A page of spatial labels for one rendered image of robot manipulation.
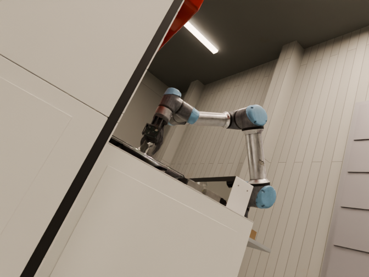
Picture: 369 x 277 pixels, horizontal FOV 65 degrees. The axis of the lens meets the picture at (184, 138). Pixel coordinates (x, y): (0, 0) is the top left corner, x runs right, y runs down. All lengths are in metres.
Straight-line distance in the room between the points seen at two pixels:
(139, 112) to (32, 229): 7.70
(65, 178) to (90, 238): 0.27
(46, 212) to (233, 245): 0.65
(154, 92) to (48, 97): 8.00
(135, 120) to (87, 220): 7.39
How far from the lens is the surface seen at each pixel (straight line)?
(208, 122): 1.55
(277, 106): 5.15
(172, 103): 1.31
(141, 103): 8.34
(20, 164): 0.62
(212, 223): 1.00
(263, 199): 1.53
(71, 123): 0.64
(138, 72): 0.72
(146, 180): 0.89
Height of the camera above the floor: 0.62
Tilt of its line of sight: 21 degrees up
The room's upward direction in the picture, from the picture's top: 23 degrees clockwise
